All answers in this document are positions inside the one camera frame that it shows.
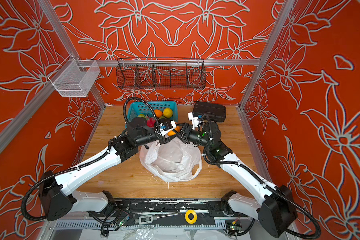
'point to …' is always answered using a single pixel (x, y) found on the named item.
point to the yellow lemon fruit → (167, 112)
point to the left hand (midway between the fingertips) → (176, 123)
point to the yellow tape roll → (192, 221)
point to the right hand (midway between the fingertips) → (168, 130)
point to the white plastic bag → (174, 160)
